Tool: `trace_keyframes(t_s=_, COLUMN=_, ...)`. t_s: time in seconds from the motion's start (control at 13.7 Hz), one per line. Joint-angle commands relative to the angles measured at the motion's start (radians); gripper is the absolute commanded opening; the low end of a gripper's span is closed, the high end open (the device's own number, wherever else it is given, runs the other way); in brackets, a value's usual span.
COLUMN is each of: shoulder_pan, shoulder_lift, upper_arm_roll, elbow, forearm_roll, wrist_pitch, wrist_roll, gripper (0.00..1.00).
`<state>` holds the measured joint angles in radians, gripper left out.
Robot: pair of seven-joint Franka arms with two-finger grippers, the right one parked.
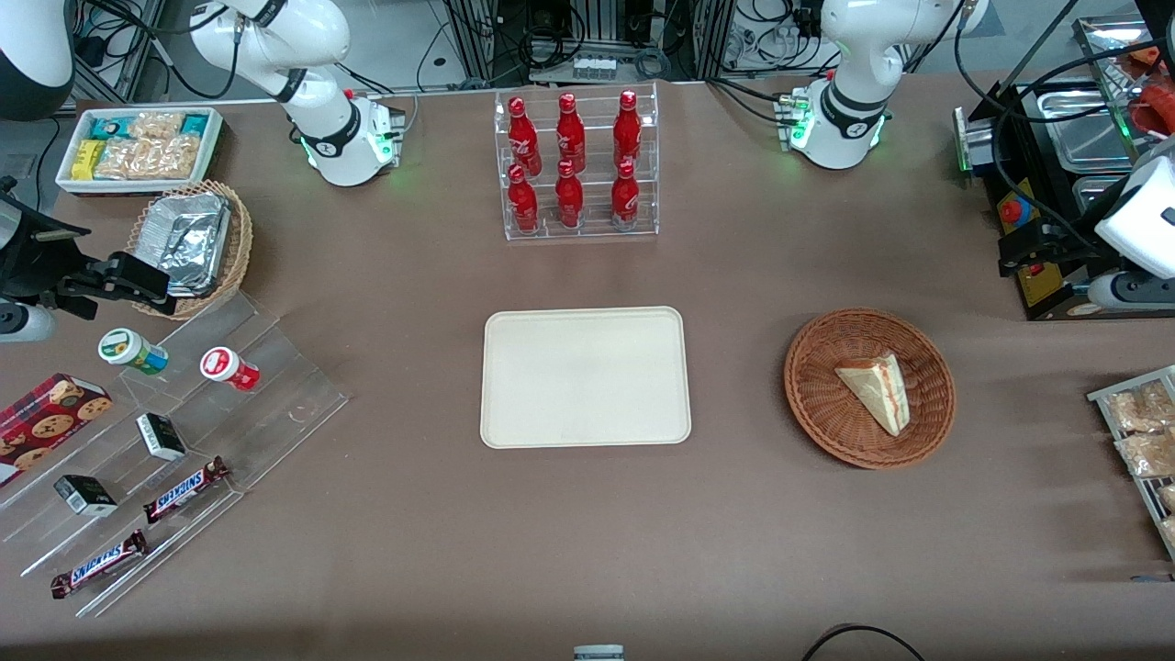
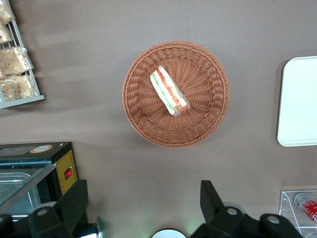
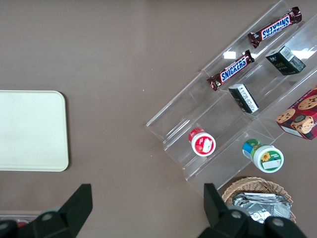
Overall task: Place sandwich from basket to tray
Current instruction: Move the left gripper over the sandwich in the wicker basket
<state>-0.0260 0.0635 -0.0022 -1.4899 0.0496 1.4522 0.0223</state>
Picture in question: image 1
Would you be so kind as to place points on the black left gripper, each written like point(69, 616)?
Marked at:
point(1063, 246)

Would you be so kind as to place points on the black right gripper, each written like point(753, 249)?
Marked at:
point(37, 266)

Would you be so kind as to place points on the triangular sandwich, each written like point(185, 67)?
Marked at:
point(877, 390)

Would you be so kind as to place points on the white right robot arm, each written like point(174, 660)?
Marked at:
point(321, 128)

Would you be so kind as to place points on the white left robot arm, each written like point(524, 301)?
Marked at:
point(844, 110)

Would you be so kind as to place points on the light wicker basket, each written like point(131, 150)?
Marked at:
point(240, 248)

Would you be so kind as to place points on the brown round wicker basket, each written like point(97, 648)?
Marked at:
point(817, 404)

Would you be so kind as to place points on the cream plastic tray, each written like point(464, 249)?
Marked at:
point(585, 376)

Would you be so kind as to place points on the red emergency stop button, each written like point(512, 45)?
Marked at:
point(1012, 211)

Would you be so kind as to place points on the black food warmer machine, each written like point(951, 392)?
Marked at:
point(1046, 285)

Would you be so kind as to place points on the green lidded cup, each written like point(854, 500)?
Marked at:
point(128, 349)

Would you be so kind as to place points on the stacked aluminium foil trays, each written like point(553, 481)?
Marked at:
point(188, 239)

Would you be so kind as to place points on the steel warmer pan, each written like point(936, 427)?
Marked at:
point(1088, 128)
point(1092, 195)

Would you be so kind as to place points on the red lidded cup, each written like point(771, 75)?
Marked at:
point(225, 366)

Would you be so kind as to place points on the clear rice cracker bag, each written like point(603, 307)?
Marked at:
point(147, 159)
point(158, 124)

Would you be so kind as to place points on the white plastic snack bin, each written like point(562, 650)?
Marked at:
point(66, 179)

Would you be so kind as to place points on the small black carton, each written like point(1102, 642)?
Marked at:
point(161, 436)
point(84, 494)

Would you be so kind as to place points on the yellow snack packet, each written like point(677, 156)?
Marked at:
point(87, 159)

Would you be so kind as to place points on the red chocolate cookie box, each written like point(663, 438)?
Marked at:
point(46, 422)

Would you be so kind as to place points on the teal snack packet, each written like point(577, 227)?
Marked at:
point(108, 128)
point(195, 124)

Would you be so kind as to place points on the clear acrylic stepped display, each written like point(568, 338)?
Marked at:
point(294, 404)

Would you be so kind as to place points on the clear nut snack bag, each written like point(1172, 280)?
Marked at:
point(1138, 408)
point(1147, 454)

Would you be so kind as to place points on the Snickers chocolate bar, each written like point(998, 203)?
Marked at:
point(99, 564)
point(184, 491)

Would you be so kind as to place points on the red cola bottle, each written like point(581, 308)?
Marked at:
point(625, 195)
point(522, 202)
point(569, 197)
point(570, 133)
point(521, 138)
point(627, 128)

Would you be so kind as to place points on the clear acrylic bottle rack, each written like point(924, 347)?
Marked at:
point(597, 231)

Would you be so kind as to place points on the white power strip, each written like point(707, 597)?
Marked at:
point(595, 67)

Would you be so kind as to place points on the small grey device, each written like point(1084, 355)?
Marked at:
point(598, 654)

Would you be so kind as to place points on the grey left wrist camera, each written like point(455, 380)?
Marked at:
point(1134, 292)

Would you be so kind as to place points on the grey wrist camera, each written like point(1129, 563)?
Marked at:
point(1134, 292)
point(23, 323)

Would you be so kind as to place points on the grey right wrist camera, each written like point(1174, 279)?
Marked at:
point(23, 323)

